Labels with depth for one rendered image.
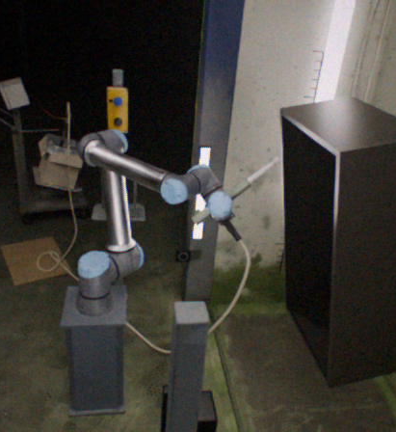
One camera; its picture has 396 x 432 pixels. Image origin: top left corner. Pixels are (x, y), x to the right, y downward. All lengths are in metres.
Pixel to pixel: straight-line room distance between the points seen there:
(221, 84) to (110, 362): 1.60
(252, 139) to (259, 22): 0.64
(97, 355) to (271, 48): 1.86
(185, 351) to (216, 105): 1.98
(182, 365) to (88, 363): 1.66
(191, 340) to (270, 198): 2.20
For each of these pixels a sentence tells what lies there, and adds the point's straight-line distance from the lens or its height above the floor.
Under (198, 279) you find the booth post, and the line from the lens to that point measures 3.02.
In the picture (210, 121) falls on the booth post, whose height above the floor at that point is 1.43.
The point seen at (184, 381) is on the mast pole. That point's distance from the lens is 0.72.
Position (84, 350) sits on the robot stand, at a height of 0.47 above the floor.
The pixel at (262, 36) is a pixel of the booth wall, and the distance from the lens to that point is 2.52.
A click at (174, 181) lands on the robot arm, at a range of 1.52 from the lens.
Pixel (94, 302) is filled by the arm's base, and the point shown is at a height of 0.71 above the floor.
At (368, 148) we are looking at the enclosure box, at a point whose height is 1.65.
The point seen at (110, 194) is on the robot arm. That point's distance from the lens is 2.05.
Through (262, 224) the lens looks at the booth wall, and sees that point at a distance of 2.89.
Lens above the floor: 2.06
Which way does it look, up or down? 27 degrees down
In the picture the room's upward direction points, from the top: 5 degrees clockwise
